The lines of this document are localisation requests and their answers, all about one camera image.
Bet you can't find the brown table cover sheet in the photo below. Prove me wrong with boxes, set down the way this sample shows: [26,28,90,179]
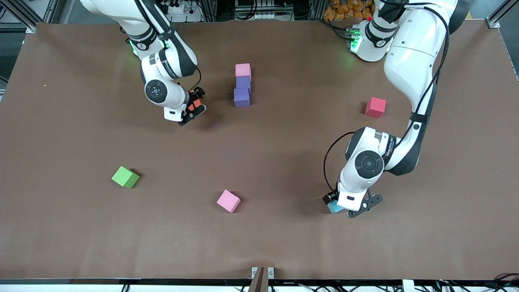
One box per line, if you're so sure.
[0,18,519,281]

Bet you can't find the green foam cube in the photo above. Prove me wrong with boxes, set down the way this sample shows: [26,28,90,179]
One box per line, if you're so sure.
[112,166,140,189]

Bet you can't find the white power strip with plugs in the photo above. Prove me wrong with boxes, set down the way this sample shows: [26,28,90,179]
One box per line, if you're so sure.
[168,0,191,15]

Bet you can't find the white socket strip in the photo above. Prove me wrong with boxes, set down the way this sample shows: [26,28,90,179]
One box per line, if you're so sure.
[234,0,273,21]

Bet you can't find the red foam cube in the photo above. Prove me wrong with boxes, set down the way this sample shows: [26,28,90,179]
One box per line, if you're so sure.
[365,97,387,119]

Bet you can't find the brown pole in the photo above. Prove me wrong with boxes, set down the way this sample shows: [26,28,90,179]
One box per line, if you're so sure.
[248,266,269,292]

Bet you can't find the grey base connector box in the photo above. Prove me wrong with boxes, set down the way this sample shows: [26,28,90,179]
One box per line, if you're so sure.
[346,24,362,53]

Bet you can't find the orange fruit pile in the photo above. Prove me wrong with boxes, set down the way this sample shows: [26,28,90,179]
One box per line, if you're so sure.
[323,0,374,21]

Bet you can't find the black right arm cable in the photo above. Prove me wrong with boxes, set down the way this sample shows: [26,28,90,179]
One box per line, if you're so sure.
[136,0,202,93]

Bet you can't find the black cable bundle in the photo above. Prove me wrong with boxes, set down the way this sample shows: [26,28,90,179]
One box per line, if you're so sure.
[436,273,519,292]

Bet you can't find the grey aluminium frame profile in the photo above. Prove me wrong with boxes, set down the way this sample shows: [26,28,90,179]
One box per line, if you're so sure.
[486,0,519,29]
[0,0,65,34]

